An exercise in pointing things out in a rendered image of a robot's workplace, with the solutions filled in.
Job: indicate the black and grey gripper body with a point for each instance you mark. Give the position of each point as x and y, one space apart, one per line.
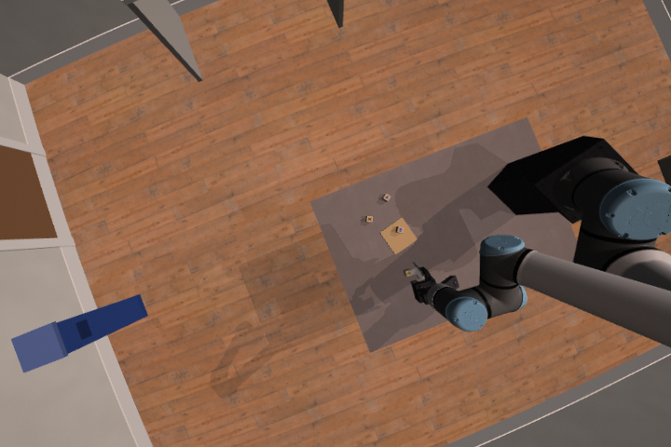
421 289

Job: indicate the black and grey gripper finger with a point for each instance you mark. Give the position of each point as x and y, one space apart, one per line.
420 271

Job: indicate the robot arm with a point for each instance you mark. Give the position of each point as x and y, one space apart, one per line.
630 206

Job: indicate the orange flat mat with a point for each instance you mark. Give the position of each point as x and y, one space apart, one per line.
398 241

